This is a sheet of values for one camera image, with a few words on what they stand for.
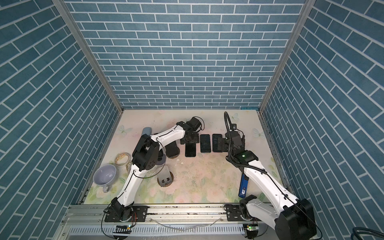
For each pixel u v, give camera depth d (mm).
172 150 912
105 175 854
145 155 587
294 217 386
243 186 812
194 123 831
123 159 930
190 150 969
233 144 598
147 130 1073
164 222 725
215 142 1003
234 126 691
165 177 802
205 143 1044
